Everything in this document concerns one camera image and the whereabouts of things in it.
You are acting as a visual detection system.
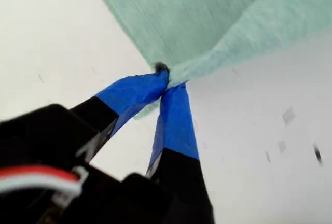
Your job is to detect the arm red white wire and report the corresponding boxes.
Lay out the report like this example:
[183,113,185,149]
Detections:
[0,165,88,197]

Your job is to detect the green t-shirt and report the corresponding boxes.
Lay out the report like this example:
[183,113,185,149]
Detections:
[85,0,332,121]

